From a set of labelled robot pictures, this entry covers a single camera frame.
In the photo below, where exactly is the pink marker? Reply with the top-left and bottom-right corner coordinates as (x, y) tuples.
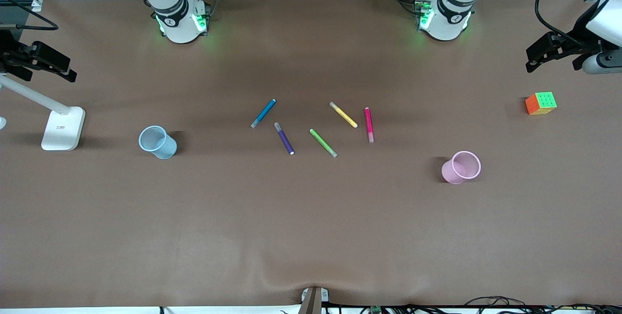
(364, 107), (375, 143)

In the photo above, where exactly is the blue marker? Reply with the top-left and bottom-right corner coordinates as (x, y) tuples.
(250, 99), (276, 129)

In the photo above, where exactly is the colourful puzzle cube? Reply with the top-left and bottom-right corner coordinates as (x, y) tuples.
(525, 91), (558, 116)

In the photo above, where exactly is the white desk lamp stand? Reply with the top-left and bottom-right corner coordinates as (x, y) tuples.
(0, 73), (86, 152)

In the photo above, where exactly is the blue mesh cup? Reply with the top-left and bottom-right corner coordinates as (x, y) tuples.
(138, 125), (178, 160)

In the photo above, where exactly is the pink mesh cup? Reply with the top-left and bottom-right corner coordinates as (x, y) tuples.
(441, 151), (482, 185)

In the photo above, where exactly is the yellow marker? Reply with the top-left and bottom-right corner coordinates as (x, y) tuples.
(329, 101), (359, 129)

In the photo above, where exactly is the purple marker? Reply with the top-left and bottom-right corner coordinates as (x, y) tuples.
(274, 122), (295, 156)

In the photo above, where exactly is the green marker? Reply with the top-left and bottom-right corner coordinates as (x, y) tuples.
(309, 128), (338, 158)

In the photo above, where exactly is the brown table mat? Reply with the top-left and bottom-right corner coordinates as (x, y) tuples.
(0, 0), (622, 310)

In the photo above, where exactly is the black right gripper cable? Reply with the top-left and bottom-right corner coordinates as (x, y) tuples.
(0, 0), (59, 31)

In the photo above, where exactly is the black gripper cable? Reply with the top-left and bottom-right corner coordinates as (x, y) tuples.
(0, 0), (59, 31)
(535, 0), (584, 38)

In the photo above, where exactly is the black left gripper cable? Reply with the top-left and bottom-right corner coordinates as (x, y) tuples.
(535, 0), (584, 38)

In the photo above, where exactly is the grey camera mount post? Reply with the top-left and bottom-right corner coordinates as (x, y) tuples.
(297, 286), (330, 314)

